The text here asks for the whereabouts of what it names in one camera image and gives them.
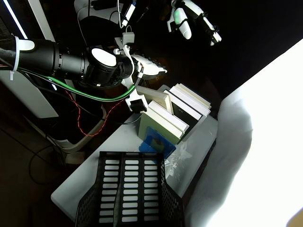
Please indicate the tan hardcover book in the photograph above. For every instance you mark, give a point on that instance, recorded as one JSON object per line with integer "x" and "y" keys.
{"x": 154, "y": 95}

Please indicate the long white power adapter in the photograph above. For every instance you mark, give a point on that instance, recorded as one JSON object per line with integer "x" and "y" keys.
{"x": 129, "y": 13}

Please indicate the white charger cube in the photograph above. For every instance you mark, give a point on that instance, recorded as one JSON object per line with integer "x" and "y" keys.
{"x": 128, "y": 37}

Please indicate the white power strip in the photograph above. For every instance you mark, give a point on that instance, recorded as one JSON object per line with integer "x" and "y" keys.
{"x": 118, "y": 41}

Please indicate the cream spine book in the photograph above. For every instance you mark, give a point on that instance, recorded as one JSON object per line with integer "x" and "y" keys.
{"x": 198, "y": 101}

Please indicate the white rounded base shell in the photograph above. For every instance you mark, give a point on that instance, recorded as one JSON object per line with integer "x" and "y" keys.
{"x": 99, "y": 11}

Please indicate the black LET IT BE book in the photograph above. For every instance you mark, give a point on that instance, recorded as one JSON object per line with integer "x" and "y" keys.
{"x": 184, "y": 116}

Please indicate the pale green book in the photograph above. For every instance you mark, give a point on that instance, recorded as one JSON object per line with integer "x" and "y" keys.
{"x": 143, "y": 125}

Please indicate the blue bookend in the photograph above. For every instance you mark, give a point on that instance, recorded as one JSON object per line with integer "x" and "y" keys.
{"x": 154, "y": 142}

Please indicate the black mesh file rack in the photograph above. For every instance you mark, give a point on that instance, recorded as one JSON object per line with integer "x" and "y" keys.
{"x": 141, "y": 184}

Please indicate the white curved floor frame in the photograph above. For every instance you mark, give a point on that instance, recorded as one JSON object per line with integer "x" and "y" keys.
{"x": 78, "y": 144}

